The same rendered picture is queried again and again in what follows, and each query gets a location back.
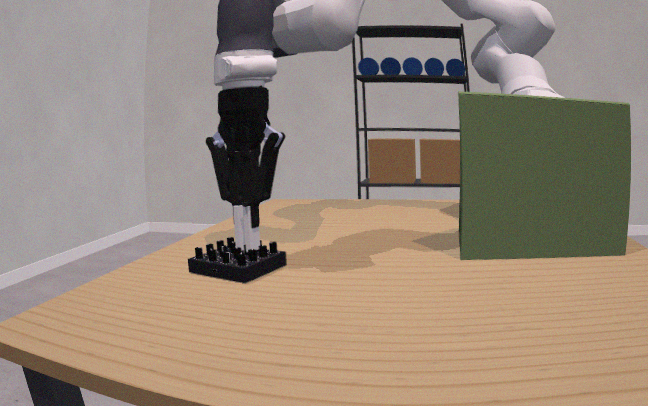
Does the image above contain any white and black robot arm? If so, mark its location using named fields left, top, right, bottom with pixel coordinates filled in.
left=214, top=0, right=564, bottom=98

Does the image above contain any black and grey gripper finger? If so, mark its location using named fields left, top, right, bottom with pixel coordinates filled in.
left=239, top=121, right=285, bottom=252
left=206, top=128, right=245, bottom=251

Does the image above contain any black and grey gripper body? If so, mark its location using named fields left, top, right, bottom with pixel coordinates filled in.
left=218, top=86, right=270, bottom=151

